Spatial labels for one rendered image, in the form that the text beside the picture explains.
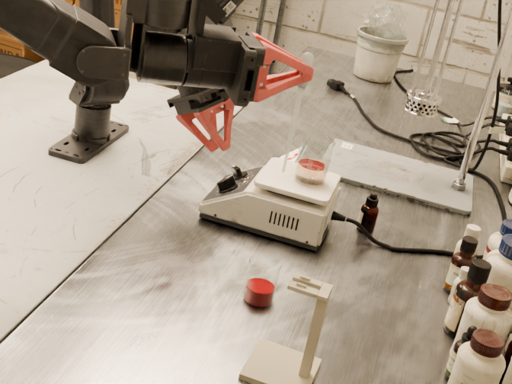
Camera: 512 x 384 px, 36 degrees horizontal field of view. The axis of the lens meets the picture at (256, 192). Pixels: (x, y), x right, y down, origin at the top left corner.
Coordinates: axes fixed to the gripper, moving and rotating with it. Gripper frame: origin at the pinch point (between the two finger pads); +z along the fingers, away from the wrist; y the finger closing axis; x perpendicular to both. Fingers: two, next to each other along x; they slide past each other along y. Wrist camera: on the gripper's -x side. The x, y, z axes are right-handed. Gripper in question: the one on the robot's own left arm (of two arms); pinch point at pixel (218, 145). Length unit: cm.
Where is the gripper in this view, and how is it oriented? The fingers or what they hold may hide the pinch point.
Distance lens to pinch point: 123.2
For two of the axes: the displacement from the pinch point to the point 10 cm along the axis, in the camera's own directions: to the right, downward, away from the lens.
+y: -5.8, -0.2, 8.2
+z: 3.3, 9.1, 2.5
